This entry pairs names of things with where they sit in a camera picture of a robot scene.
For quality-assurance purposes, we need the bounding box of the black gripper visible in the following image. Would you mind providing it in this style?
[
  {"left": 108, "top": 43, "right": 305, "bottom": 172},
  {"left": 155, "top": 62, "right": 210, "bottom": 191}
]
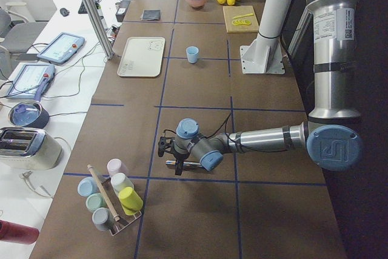
[{"left": 172, "top": 139, "right": 190, "bottom": 175}]

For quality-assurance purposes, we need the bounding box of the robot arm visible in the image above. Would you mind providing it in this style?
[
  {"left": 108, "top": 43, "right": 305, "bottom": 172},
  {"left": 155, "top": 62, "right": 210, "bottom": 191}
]
[{"left": 158, "top": 0, "right": 363, "bottom": 175}]

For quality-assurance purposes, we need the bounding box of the yellow-green upturned cup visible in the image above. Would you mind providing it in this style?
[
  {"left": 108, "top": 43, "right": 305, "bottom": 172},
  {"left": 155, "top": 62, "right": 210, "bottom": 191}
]
[{"left": 118, "top": 187, "right": 144, "bottom": 215}]

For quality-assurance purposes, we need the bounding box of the white upturned cup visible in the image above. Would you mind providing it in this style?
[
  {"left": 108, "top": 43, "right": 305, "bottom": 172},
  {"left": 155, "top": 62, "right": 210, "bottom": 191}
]
[{"left": 110, "top": 172, "right": 135, "bottom": 197}]

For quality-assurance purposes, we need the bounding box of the pale pink upturned cup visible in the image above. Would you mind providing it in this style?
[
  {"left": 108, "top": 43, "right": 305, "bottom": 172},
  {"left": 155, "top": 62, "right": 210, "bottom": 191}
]
[{"left": 107, "top": 158, "right": 129, "bottom": 177}]

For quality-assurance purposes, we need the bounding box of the mint green upturned cup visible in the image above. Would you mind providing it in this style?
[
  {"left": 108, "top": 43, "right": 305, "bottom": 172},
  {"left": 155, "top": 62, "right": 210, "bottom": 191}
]
[{"left": 85, "top": 192, "right": 107, "bottom": 213}]

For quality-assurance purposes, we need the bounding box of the grey-green upturned cup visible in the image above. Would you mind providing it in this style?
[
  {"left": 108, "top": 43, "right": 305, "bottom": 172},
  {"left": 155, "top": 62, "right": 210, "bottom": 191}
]
[{"left": 92, "top": 207, "right": 114, "bottom": 231}]

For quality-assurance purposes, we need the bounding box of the light blue upturned cup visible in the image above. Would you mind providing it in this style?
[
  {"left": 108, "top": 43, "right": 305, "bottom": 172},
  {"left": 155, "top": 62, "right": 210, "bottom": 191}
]
[{"left": 77, "top": 177, "right": 99, "bottom": 197}]

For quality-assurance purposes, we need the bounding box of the light blue plastic cup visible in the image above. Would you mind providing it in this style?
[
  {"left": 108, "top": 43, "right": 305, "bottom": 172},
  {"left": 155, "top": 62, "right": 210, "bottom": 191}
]
[{"left": 186, "top": 46, "right": 199, "bottom": 64}]

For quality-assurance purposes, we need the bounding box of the cream bear serving tray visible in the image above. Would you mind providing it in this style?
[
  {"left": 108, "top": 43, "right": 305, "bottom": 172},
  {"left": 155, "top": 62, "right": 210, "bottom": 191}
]
[{"left": 117, "top": 37, "right": 166, "bottom": 78}]

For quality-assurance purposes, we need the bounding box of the grey folded cloth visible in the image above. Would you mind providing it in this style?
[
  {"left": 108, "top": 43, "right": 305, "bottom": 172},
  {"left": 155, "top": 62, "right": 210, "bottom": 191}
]
[{"left": 141, "top": 10, "right": 161, "bottom": 21}]

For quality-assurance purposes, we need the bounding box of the lemon slices row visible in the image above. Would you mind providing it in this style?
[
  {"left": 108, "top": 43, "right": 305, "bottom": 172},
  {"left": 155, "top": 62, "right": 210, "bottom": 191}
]
[{"left": 232, "top": 19, "right": 252, "bottom": 26}]

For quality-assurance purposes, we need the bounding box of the white toaster appliance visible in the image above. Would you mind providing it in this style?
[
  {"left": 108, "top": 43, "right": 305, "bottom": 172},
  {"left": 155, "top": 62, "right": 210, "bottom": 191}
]
[{"left": 1, "top": 127, "right": 62, "bottom": 170}]

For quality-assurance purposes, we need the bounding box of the bamboo cutting board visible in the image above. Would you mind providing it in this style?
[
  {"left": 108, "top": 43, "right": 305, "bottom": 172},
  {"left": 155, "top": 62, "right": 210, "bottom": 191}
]
[{"left": 223, "top": 5, "right": 259, "bottom": 33}]

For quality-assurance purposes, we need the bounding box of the blue saucepan with lid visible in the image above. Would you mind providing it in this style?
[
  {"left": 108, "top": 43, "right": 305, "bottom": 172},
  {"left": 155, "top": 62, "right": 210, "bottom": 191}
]
[{"left": 8, "top": 100, "right": 50, "bottom": 129}]

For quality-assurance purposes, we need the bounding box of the upper teach pendant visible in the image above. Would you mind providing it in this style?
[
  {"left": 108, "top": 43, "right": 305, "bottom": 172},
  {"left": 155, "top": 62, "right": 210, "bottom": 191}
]
[{"left": 37, "top": 32, "right": 85, "bottom": 65}]

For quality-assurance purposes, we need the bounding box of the teach pendant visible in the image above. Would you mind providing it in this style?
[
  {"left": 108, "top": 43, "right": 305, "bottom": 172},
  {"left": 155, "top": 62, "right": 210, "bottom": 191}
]
[
  {"left": 5, "top": 63, "right": 56, "bottom": 99},
  {"left": 37, "top": 32, "right": 85, "bottom": 65}
]

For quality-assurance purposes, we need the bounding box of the lower teach pendant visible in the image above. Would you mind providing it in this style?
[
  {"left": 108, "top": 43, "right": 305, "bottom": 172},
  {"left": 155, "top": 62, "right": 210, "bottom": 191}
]
[{"left": 5, "top": 63, "right": 56, "bottom": 99}]

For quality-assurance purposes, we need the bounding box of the yellow plastic knife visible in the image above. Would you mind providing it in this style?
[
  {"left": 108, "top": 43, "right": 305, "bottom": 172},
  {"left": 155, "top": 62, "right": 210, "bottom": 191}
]
[{"left": 232, "top": 13, "right": 254, "bottom": 19}]

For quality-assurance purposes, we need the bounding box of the red bottle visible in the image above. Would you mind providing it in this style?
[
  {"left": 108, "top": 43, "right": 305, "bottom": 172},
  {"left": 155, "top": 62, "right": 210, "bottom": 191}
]
[{"left": 1, "top": 220, "right": 39, "bottom": 244}]

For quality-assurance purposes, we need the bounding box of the black computer mouse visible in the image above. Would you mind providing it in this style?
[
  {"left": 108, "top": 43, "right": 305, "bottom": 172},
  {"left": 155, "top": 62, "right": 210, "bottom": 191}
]
[{"left": 59, "top": 8, "right": 70, "bottom": 17}]

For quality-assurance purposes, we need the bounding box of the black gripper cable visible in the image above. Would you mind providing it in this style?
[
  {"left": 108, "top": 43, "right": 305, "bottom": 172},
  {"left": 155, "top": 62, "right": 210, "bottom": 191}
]
[{"left": 157, "top": 113, "right": 289, "bottom": 158}]

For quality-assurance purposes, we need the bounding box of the white wire cup rack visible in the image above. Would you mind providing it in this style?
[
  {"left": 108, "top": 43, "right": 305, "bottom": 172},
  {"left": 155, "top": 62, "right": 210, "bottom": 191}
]
[{"left": 102, "top": 178, "right": 142, "bottom": 236}]

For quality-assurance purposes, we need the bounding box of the wooden rack handle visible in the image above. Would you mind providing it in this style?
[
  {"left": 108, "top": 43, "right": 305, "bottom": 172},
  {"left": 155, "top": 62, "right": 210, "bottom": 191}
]
[{"left": 87, "top": 164, "right": 120, "bottom": 222}]

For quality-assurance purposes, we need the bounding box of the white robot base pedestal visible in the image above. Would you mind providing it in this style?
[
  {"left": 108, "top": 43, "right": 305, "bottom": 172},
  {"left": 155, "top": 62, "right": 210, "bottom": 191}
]
[{"left": 240, "top": 0, "right": 291, "bottom": 75}]

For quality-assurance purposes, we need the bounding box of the aluminium frame post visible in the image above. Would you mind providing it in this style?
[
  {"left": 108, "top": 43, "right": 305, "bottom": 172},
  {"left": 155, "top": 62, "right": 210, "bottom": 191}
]
[{"left": 82, "top": 0, "right": 114, "bottom": 60}]

